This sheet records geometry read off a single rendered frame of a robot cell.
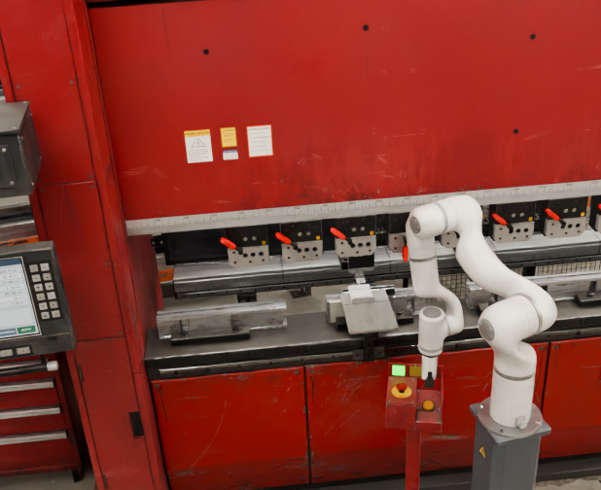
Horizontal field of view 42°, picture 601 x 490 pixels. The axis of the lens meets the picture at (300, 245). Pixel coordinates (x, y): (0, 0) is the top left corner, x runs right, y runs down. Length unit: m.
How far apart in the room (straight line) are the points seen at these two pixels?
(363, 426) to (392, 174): 1.07
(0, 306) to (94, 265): 0.41
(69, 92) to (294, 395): 1.45
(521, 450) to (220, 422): 1.25
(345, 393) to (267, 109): 1.18
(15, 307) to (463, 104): 1.60
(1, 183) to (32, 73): 0.38
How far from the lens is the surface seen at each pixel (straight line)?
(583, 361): 3.39
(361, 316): 2.93
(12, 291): 2.41
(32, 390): 3.53
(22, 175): 2.27
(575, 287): 3.32
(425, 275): 2.59
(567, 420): 3.56
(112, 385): 2.99
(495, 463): 2.53
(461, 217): 2.42
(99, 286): 2.76
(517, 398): 2.41
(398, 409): 2.89
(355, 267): 3.02
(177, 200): 2.81
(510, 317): 2.22
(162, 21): 2.61
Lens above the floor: 2.63
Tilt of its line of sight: 29 degrees down
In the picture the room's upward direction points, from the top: 3 degrees counter-clockwise
